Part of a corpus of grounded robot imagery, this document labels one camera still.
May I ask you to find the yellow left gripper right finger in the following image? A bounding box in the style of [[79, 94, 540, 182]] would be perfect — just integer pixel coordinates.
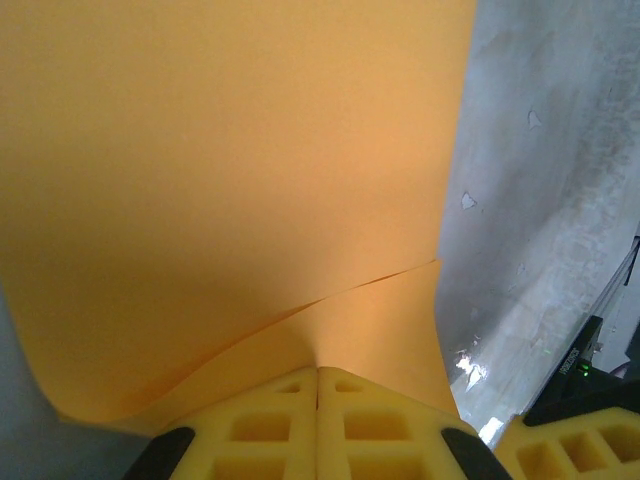
[[317, 365, 514, 480]]

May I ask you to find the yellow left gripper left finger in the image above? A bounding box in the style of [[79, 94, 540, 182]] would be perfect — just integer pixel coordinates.
[[122, 365, 320, 480]]

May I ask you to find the orange square paper sheet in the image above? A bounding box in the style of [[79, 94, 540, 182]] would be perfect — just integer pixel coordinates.
[[0, 0, 477, 437]]

